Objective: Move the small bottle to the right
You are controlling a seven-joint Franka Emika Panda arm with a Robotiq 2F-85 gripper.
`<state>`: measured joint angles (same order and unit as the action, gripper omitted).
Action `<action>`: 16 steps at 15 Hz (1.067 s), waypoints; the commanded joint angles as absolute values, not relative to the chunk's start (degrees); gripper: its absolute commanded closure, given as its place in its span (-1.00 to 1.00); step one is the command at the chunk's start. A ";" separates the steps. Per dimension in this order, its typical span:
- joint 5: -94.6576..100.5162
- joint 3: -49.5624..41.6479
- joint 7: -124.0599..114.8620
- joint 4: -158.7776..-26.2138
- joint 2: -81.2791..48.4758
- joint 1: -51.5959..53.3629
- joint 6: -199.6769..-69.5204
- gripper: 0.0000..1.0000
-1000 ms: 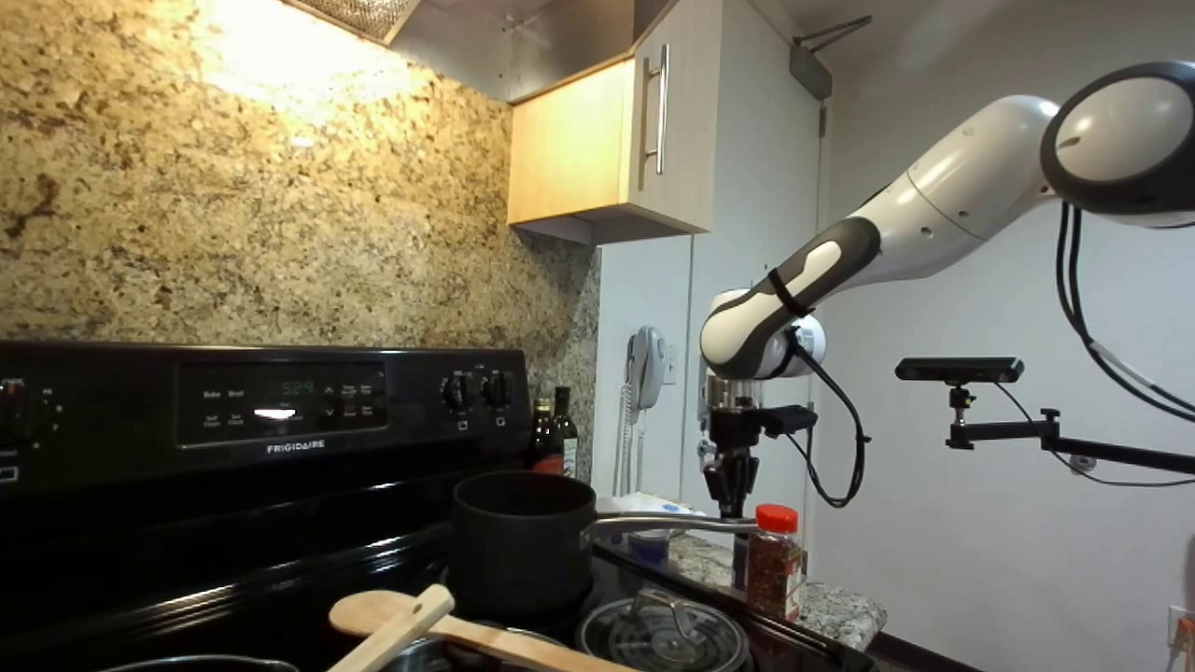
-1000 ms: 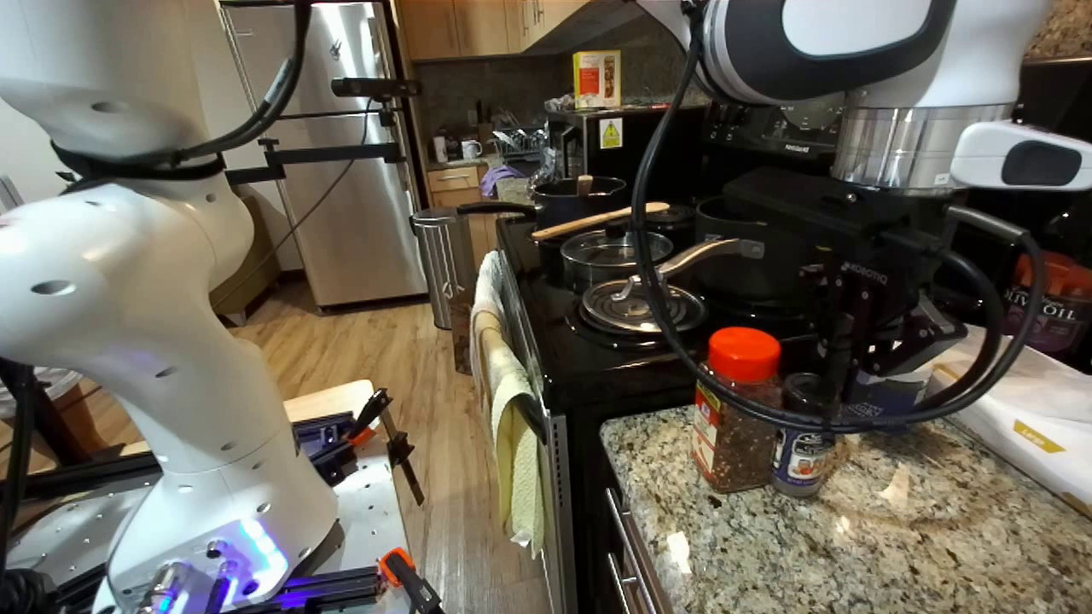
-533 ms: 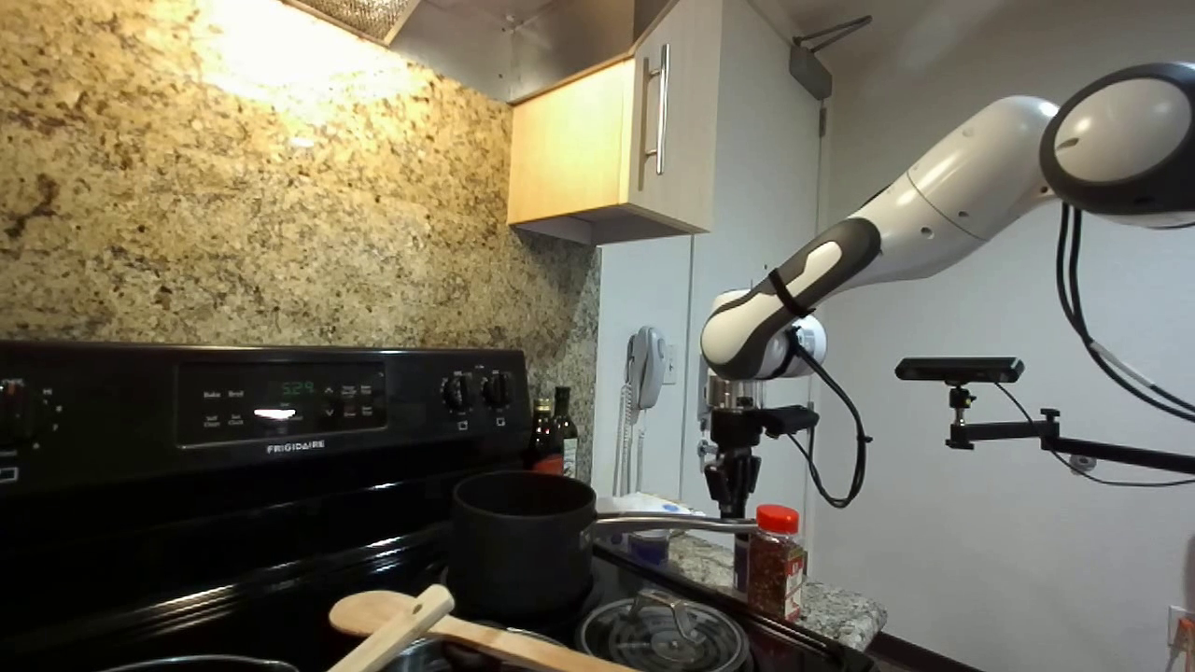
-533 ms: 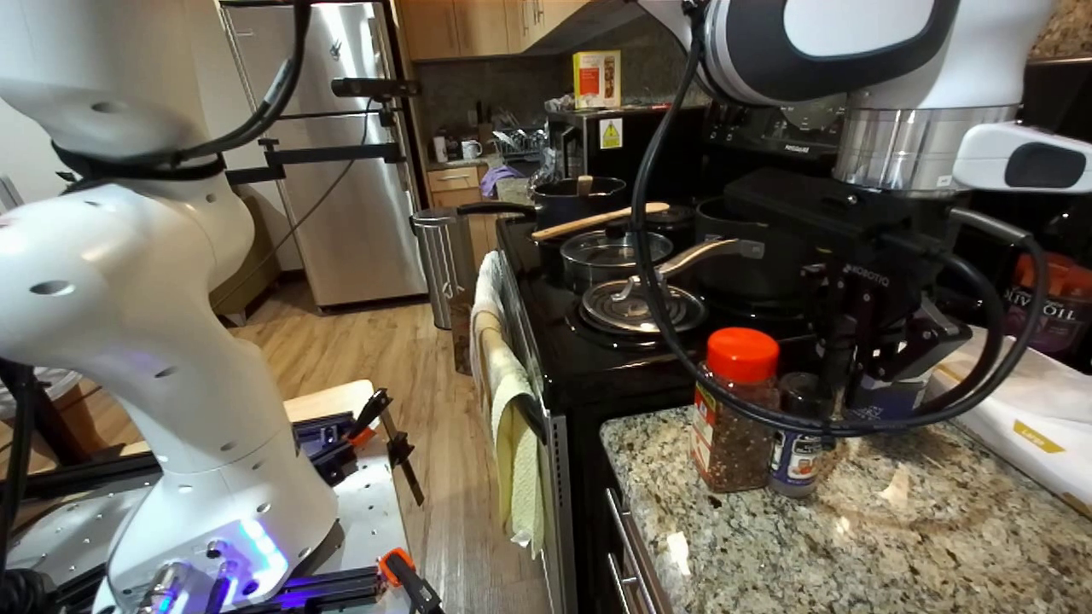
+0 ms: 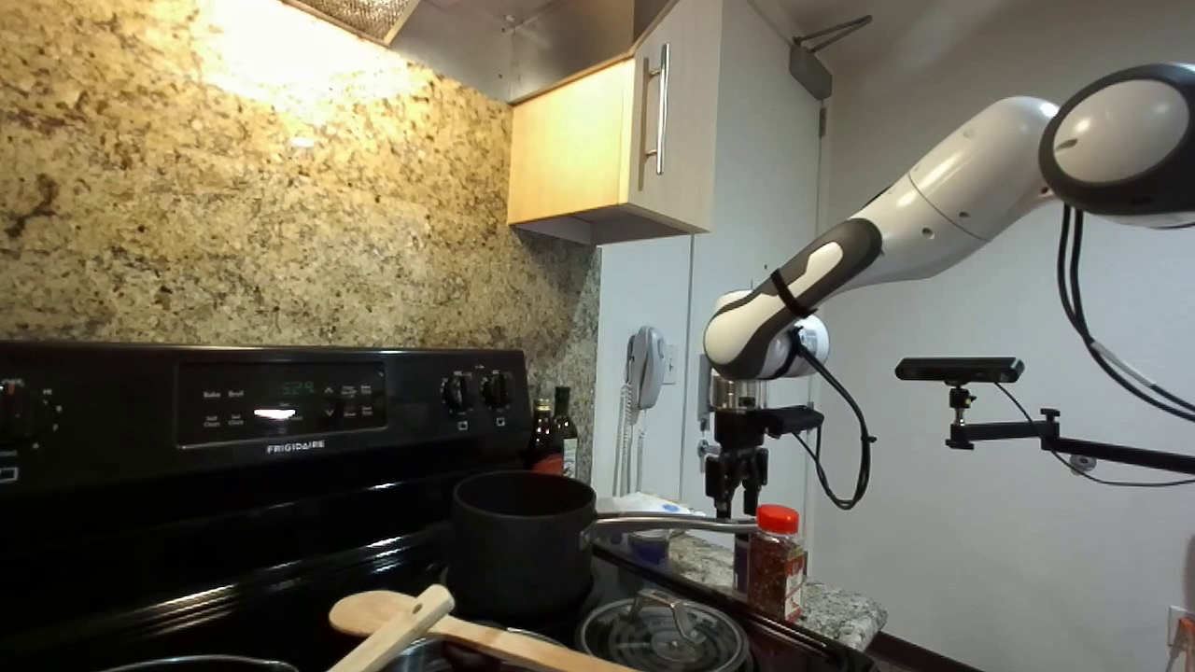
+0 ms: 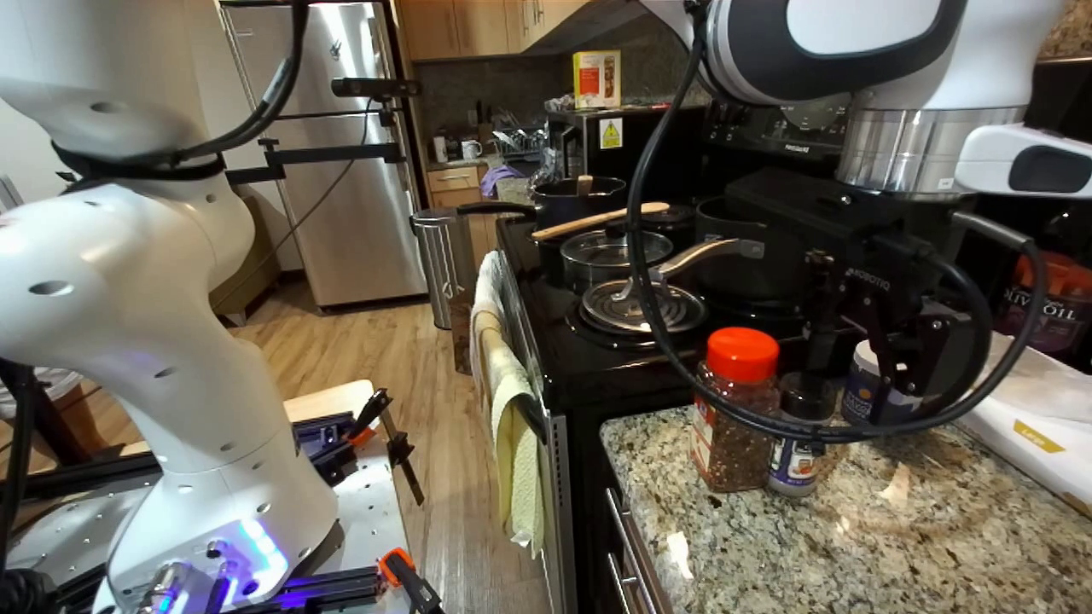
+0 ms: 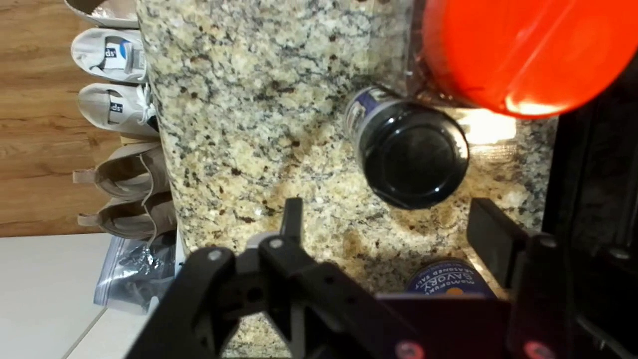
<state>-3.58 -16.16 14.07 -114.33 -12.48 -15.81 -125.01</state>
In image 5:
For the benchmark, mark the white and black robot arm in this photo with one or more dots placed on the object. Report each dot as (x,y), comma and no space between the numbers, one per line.
(945,201)

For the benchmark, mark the black electric kitchen range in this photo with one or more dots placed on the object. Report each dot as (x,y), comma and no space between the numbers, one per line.
(123,537)

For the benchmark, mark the light wooden spatula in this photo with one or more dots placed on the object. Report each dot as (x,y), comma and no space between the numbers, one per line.
(406,624)

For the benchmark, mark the grey door closer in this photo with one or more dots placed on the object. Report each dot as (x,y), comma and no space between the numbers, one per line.
(811,62)

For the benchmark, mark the round glass pot lid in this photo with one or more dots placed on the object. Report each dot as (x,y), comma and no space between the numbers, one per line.
(657,638)

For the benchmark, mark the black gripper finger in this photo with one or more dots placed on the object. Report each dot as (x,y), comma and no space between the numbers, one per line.
(719,486)
(757,484)

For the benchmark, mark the black bar-shaped stereo camera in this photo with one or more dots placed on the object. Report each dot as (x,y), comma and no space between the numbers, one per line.
(956,373)

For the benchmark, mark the red-capped spice bottle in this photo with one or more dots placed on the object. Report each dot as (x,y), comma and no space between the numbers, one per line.
(779,564)

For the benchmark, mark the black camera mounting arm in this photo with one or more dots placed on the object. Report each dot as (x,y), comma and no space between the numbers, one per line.
(1069,444)

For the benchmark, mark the wooden spoon with round head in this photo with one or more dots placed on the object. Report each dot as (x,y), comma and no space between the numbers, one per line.
(366,615)

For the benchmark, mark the stainless steel range hood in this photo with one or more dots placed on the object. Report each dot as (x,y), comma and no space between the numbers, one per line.
(496,38)

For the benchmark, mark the light wood wall cabinet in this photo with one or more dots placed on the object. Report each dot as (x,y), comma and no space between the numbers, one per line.
(571,143)

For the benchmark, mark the white wall phone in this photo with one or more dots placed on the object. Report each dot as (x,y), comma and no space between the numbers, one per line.
(642,373)

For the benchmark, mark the white room door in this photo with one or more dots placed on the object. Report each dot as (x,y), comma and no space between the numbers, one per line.
(759,189)

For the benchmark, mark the dark glass bottle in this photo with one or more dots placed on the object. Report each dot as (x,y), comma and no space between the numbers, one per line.
(541,444)
(564,431)

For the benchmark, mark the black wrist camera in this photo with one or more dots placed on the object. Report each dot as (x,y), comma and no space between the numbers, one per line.
(795,425)

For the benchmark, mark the crumpled clear plastic bag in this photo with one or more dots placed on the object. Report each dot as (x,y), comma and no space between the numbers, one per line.
(840,617)

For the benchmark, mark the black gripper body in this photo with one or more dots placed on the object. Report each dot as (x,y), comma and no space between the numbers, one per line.
(745,431)

